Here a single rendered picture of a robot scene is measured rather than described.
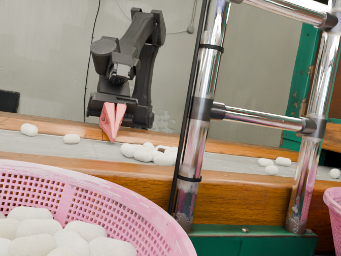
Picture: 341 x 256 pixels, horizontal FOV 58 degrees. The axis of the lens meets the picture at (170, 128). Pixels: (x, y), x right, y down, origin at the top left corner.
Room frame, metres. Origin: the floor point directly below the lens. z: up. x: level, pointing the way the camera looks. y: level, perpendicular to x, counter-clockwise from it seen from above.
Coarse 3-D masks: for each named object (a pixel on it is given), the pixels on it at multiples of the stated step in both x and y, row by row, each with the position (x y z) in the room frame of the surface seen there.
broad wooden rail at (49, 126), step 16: (0, 112) 0.65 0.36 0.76; (0, 128) 0.58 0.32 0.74; (16, 128) 0.59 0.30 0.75; (48, 128) 0.62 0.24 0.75; (64, 128) 0.63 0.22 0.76; (80, 128) 0.65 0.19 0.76; (96, 128) 0.66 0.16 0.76; (128, 128) 0.76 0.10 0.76; (160, 144) 0.70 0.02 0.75; (176, 144) 0.71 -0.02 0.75; (208, 144) 0.75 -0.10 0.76; (224, 144) 0.77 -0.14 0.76; (240, 144) 0.82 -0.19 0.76; (256, 144) 0.91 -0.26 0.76
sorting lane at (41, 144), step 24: (0, 144) 0.45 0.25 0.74; (24, 144) 0.48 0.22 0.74; (48, 144) 0.51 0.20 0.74; (72, 144) 0.55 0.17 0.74; (96, 144) 0.59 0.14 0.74; (120, 144) 0.64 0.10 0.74; (216, 168) 0.55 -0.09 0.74; (240, 168) 0.59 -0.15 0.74; (264, 168) 0.64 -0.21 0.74; (288, 168) 0.70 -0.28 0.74
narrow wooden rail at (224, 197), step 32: (32, 160) 0.29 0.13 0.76; (64, 160) 0.31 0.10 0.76; (96, 160) 0.34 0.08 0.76; (0, 192) 0.26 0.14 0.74; (160, 192) 0.32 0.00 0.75; (224, 192) 0.34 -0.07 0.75; (256, 192) 0.36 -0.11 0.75; (288, 192) 0.37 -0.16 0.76; (320, 192) 0.39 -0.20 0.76; (224, 224) 0.35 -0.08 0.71; (256, 224) 0.36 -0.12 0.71; (320, 224) 0.40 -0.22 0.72
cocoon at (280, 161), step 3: (276, 159) 0.72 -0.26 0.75; (279, 159) 0.72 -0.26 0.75; (282, 159) 0.72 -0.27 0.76; (285, 159) 0.72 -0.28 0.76; (288, 159) 0.72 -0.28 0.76; (276, 162) 0.72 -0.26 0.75; (279, 162) 0.72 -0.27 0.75; (282, 162) 0.71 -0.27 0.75; (285, 162) 0.71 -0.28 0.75; (288, 162) 0.71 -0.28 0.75; (282, 165) 0.72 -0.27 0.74; (285, 165) 0.72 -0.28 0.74; (288, 165) 0.71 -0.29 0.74
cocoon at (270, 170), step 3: (267, 168) 0.56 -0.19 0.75; (270, 168) 0.56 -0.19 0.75; (273, 168) 0.56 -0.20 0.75; (276, 168) 0.57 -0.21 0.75; (267, 171) 0.56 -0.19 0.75; (270, 171) 0.56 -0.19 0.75; (273, 171) 0.56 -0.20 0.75; (276, 171) 0.57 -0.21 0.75; (267, 174) 0.56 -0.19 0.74; (270, 174) 0.56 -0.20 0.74; (273, 174) 0.56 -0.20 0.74
